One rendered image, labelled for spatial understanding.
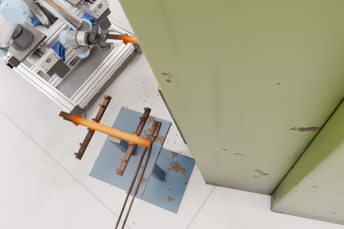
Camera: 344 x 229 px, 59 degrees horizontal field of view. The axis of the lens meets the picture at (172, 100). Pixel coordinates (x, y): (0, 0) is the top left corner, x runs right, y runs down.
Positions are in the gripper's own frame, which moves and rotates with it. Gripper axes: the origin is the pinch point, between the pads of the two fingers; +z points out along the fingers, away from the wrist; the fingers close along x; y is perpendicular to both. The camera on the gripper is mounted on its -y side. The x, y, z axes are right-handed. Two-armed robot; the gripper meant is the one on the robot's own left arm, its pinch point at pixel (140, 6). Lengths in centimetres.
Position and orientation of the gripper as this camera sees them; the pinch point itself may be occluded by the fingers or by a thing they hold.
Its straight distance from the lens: 163.2
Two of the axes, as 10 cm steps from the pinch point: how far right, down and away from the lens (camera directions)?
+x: -3.9, 8.9, -2.3
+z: 4.4, 4.0, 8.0
